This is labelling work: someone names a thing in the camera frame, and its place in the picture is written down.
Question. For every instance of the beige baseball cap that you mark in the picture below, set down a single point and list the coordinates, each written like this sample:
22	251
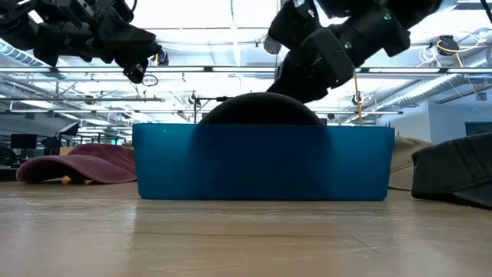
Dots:
403	165

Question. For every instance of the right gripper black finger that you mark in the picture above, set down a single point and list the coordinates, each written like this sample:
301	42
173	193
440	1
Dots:
292	77
317	88

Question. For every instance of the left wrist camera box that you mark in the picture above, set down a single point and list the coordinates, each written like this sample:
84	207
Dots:
107	9

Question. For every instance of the maroon baseball cap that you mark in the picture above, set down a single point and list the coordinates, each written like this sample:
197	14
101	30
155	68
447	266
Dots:
88	165

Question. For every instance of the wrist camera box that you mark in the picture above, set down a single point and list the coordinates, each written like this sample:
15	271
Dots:
294	27
107	9

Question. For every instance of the blue plastic bin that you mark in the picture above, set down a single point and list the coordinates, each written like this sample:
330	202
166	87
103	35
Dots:
346	165

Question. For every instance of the ceiling light rail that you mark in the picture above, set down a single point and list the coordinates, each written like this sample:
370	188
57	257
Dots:
230	69

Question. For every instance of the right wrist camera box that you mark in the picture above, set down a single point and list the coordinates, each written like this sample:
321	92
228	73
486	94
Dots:
294	27

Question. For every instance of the black lamp hood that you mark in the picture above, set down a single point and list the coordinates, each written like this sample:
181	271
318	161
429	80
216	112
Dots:
70	129

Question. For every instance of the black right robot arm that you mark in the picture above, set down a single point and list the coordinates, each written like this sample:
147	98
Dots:
396	34

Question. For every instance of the dark grey baseball cap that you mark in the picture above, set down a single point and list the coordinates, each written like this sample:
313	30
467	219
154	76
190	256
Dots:
453	169
261	109

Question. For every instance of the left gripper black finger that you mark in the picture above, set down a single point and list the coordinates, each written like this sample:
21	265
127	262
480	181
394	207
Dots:
130	42
134	67

